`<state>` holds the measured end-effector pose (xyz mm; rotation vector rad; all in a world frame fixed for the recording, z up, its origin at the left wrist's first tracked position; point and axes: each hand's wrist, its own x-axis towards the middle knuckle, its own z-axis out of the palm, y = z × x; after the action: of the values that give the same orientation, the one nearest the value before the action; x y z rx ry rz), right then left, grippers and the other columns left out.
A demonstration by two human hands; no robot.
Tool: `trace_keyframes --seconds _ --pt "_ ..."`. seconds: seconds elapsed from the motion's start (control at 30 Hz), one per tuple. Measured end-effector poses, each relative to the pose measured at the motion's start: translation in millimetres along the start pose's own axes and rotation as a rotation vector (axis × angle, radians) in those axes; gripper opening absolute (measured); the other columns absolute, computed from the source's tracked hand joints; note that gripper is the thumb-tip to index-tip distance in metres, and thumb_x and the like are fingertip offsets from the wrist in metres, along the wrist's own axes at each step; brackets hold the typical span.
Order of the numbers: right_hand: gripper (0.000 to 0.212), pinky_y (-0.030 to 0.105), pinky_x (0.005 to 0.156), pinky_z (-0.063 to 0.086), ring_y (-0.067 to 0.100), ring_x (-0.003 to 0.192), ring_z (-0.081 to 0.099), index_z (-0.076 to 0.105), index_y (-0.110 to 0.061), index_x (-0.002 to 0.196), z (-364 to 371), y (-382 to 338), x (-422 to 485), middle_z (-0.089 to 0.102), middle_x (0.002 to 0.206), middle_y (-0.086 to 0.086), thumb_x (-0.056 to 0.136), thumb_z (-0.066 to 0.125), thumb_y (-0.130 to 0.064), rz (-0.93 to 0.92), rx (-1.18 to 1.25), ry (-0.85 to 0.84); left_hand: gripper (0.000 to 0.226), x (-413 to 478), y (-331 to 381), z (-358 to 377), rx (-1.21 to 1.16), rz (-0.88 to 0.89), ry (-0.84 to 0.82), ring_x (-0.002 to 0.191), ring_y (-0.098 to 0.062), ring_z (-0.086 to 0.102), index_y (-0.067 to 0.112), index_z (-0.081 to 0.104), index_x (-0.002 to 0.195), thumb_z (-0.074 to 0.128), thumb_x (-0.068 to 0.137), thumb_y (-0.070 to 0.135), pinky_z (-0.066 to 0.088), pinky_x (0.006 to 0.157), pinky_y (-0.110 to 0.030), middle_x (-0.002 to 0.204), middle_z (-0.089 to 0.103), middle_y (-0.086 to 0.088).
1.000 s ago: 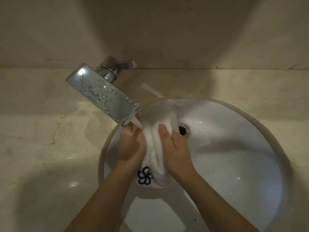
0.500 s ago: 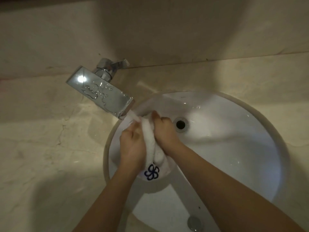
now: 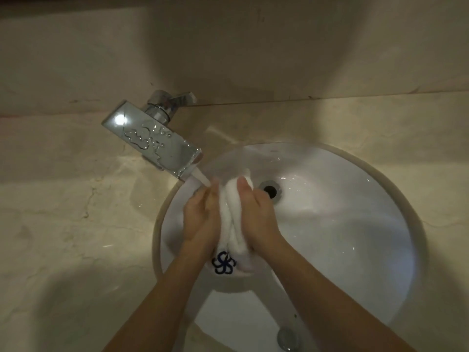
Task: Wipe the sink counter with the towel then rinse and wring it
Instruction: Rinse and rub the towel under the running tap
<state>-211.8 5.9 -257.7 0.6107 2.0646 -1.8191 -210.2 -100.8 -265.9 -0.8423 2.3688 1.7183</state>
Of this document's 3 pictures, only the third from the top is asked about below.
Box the white ceramic sink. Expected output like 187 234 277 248
152 142 427 352

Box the person's right forearm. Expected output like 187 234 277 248
255 236 417 352

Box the white towel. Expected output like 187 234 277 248
205 168 259 277

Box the person's left forearm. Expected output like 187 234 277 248
102 245 217 352

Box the person's left hand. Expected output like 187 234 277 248
182 177 222 262

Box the chrome faucet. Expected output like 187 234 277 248
101 89 203 179

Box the person's right hand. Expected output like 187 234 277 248
236 176 285 255

